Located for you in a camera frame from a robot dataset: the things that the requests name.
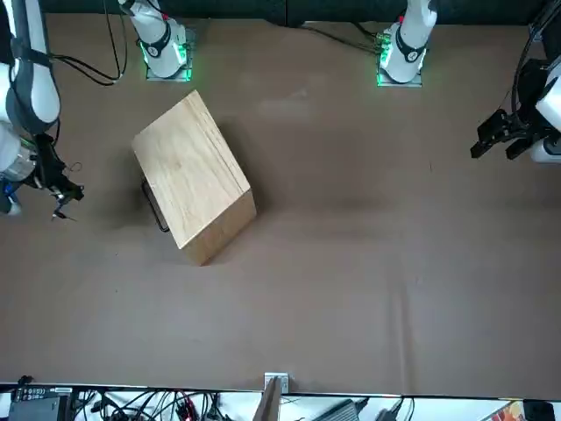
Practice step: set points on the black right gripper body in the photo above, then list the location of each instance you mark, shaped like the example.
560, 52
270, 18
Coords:
49, 166

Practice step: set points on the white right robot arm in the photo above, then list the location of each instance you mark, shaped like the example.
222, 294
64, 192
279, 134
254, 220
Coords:
39, 101

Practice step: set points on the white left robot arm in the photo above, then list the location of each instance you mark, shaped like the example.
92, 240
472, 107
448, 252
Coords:
412, 44

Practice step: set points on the light wooden drawer box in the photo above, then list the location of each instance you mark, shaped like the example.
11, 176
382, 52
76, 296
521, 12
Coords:
188, 171

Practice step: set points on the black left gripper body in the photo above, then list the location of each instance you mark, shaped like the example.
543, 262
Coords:
530, 87

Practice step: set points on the dark power adapter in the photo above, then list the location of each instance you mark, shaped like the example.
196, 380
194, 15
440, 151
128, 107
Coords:
337, 410

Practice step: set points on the green and red printed box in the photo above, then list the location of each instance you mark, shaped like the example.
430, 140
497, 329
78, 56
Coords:
506, 412

